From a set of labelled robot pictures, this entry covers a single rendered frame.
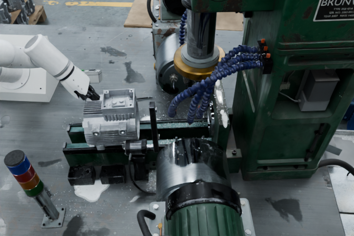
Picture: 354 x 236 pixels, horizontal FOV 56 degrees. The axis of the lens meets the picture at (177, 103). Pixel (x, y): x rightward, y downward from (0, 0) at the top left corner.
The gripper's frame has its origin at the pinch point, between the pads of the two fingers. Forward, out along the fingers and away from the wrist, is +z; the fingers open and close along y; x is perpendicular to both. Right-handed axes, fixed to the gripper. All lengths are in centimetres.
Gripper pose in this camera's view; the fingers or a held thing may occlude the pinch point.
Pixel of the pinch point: (94, 96)
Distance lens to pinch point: 136.8
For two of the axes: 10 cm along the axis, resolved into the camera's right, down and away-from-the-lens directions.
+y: 0.4, 7.3, -6.8
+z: 5.2, 5.7, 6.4
